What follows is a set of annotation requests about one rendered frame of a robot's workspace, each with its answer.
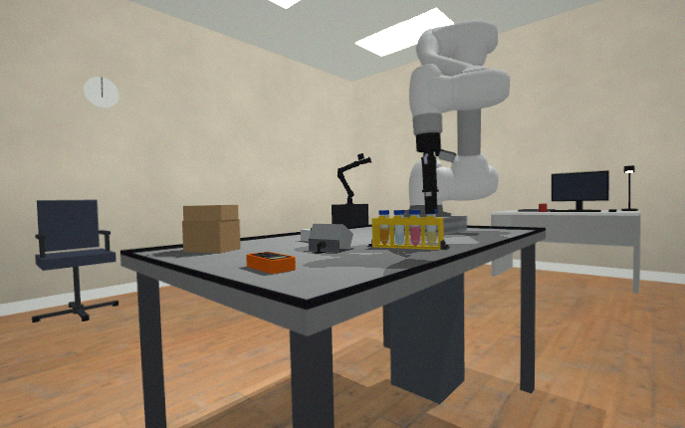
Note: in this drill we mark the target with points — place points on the yellow rack with four tubes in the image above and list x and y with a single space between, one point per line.
413 220

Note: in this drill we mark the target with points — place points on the brown cardboard box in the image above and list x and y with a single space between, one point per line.
203 232

